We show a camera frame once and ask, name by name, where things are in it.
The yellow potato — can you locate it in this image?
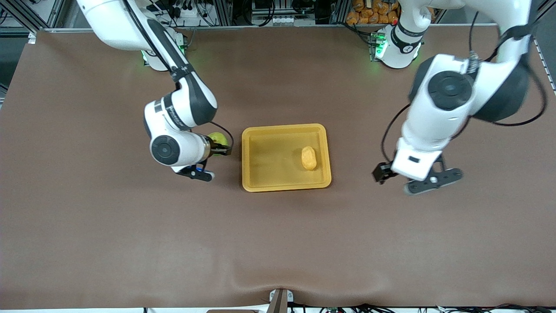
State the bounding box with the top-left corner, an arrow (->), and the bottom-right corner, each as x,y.
301,146 -> 318,171

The yellow plastic tray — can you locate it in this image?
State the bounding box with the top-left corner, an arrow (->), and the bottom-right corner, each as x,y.
242,123 -> 332,192

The brown table mat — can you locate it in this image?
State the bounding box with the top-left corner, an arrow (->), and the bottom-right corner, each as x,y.
0,25 -> 556,310

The bag of orange items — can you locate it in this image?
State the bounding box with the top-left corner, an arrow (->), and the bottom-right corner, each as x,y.
346,0 -> 400,25

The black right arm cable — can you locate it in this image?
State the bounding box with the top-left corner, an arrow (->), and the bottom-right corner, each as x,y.
208,122 -> 235,153

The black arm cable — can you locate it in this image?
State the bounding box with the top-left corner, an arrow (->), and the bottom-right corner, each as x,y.
208,122 -> 235,153
381,11 -> 549,163

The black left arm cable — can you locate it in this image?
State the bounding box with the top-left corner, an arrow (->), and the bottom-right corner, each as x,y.
381,11 -> 549,163

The aluminium frame post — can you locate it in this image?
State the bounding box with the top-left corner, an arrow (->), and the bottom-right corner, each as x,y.
330,0 -> 350,24
216,0 -> 233,26

